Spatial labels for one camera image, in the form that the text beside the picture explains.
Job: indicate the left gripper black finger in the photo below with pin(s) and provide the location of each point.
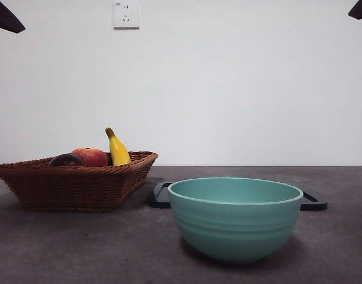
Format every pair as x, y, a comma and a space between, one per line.
3, 16

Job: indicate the dark purple plum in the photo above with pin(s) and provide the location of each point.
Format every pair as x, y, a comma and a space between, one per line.
65, 160

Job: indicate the teal ribbed bowl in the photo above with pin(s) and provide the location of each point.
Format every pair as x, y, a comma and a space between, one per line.
234, 230

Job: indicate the red orange peach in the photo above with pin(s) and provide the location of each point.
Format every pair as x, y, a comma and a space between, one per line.
96, 157

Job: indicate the yellow banana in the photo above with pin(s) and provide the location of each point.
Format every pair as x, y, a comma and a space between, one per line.
119, 151

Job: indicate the brown wicker basket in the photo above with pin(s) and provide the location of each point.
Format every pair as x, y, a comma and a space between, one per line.
74, 189

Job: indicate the dark rectangular tray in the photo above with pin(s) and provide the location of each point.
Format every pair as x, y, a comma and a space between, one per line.
158, 201

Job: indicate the white wall socket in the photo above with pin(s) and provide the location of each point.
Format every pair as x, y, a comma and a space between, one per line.
126, 24

